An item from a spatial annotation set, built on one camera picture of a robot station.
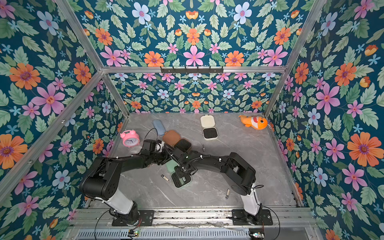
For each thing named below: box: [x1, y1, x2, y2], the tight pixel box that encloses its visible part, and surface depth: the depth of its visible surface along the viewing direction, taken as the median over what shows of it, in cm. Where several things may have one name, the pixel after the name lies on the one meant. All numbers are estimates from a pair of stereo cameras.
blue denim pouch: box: [153, 119, 166, 136], surface depth 113 cm
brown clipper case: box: [162, 129, 192, 152], surface depth 105 cm
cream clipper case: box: [200, 114, 219, 141], surface depth 113 cm
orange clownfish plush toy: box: [238, 115, 268, 130], surface depth 107 cm
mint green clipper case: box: [165, 159, 192, 189], surface depth 87 cm
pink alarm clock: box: [120, 129, 140, 148], surface depth 98 cm
